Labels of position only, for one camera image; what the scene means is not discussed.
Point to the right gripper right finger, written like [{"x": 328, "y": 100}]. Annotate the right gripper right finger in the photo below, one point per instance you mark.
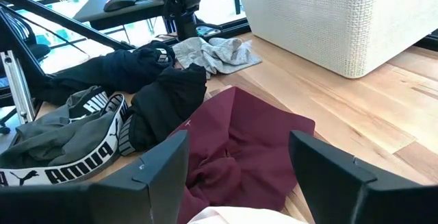
[{"x": 342, "y": 193}]

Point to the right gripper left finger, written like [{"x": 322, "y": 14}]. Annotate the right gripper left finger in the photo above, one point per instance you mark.
[{"x": 143, "y": 189}]

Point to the black briefs grey waistband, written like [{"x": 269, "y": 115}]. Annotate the black briefs grey waistband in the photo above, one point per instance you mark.
[{"x": 164, "y": 104}]

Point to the white garment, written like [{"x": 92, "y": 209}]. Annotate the white garment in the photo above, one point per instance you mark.
[{"x": 239, "y": 217}]

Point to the grey Puma boxer briefs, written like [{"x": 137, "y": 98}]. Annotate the grey Puma boxer briefs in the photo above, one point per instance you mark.
[{"x": 51, "y": 142}]

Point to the maroon garment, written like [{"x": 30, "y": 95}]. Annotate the maroon garment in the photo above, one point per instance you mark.
[{"x": 246, "y": 142}]

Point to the light grey heather cloth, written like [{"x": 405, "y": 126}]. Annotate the light grey heather cloth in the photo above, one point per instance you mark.
[{"x": 219, "y": 54}]

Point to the white mesh laundry basket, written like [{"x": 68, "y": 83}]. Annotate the white mesh laundry basket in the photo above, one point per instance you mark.
[{"x": 325, "y": 22}]

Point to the grey office desk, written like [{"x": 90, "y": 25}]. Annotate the grey office desk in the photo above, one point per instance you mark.
[{"x": 102, "y": 16}]

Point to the black computer mouse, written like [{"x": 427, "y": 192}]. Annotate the black computer mouse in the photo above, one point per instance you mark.
[{"x": 119, "y": 3}]

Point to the silver aluminium frame bracket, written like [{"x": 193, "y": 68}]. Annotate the silver aluminium frame bracket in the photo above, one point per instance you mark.
[{"x": 17, "y": 87}]

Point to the black metal rig frame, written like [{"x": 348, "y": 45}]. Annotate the black metal rig frame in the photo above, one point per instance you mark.
[{"x": 68, "y": 19}]

